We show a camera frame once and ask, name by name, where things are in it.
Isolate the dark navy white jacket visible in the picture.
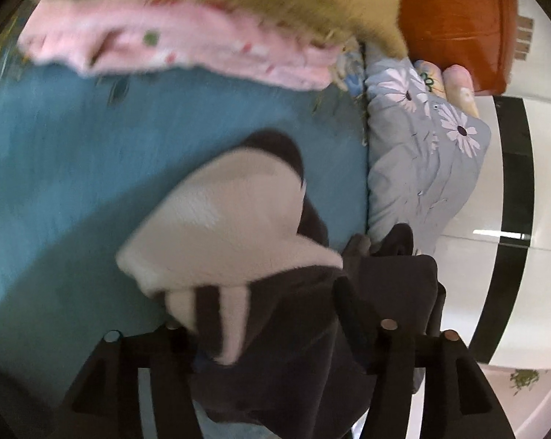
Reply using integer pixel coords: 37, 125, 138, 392
116, 131, 445, 438

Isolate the red wooden headboard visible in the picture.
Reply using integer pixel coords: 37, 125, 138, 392
400, 0, 518, 95

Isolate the grey daisy print quilt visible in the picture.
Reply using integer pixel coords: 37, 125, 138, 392
365, 45, 491, 254

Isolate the pink floral pillow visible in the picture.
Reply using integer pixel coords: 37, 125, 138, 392
415, 60, 479, 118

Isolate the pink folded garment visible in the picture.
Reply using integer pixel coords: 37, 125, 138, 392
18, 0, 342, 91

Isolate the teal floral blanket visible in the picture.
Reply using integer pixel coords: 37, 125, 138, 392
0, 57, 367, 406

